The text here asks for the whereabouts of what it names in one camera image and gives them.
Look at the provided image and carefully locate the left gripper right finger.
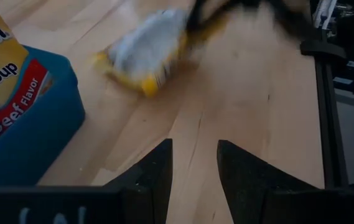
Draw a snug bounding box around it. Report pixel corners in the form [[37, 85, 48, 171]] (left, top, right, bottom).
[[216, 139, 321, 224]]

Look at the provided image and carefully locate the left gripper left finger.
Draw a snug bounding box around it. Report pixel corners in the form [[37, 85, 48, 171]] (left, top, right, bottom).
[[103, 138, 174, 224]]

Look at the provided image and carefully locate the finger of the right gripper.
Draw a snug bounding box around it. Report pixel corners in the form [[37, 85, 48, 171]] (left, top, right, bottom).
[[257, 0, 316, 40], [185, 0, 217, 35]]

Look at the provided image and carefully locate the yellow creamy chicken ramen packet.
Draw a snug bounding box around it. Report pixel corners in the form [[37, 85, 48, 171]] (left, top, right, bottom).
[[94, 7, 227, 98]]

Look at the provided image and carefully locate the blue plastic bin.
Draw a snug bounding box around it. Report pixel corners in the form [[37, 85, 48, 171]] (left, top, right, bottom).
[[0, 45, 86, 190]]

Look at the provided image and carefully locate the white strip on frame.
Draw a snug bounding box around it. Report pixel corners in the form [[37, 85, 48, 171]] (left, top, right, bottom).
[[312, 0, 339, 22]]

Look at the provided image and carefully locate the black frame clamp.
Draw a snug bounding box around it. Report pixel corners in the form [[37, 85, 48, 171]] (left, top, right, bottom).
[[300, 39, 348, 60]]

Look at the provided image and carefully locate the black aluminium table frame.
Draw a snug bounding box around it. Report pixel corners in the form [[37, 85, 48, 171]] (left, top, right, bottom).
[[300, 0, 354, 190]]

